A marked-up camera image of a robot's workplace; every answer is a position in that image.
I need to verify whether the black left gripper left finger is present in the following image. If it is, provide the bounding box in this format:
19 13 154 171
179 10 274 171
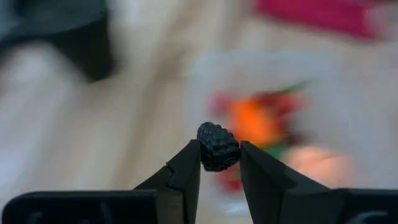
133 139 202 224

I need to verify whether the clear plastic tupperware container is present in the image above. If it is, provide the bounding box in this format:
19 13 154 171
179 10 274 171
183 51 398 215

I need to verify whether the orange toy carrot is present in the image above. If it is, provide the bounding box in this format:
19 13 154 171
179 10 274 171
228 98 284 147

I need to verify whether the red toy strawberry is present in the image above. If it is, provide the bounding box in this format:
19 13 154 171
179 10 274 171
210 92 234 116
264 91 305 121

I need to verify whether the red folded cloth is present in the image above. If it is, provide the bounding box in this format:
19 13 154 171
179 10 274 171
254 0 398 43

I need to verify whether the dark toy blackberry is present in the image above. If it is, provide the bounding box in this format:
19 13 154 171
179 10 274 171
196 121 242 172

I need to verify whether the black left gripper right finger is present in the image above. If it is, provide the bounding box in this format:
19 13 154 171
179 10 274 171
241 141 348 224

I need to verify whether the toy peach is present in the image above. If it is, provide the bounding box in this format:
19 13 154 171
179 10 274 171
284 146 355 189

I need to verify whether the green potted plant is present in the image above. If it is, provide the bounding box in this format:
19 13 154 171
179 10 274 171
0 0 114 83

